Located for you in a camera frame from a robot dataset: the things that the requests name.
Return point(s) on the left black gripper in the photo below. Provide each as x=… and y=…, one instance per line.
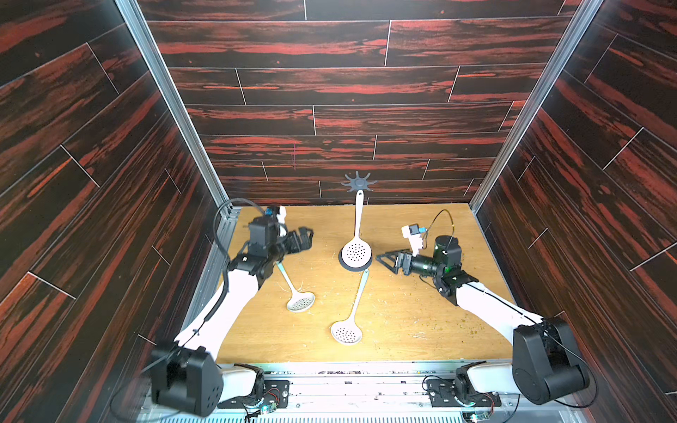
x=303, y=243

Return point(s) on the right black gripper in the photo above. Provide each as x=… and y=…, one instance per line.
x=400, y=263

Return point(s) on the white teal skimmer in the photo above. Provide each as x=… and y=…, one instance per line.
x=357, y=254
x=347, y=332
x=299, y=301

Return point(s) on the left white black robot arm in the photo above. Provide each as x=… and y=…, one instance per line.
x=185, y=376

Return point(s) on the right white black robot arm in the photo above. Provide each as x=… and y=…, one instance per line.
x=546, y=363

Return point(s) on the grey utensil rack stand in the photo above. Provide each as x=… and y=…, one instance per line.
x=358, y=183

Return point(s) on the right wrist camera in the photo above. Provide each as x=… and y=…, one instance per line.
x=416, y=236

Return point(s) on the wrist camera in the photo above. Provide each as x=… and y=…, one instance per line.
x=278, y=212
x=416, y=236

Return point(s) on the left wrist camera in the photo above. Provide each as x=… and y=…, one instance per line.
x=278, y=212

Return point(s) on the left aluminium corner post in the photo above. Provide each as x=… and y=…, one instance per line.
x=150, y=52

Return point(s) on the aluminium corner post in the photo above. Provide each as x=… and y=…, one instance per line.
x=150, y=52
x=571, y=37

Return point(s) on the aluminium front rail frame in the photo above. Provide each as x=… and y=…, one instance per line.
x=387, y=391

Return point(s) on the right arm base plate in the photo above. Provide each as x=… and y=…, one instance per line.
x=448, y=393

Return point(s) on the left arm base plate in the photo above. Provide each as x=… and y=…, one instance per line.
x=270, y=395

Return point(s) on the right aluminium corner post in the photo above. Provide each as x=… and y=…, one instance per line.
x=571, y=37

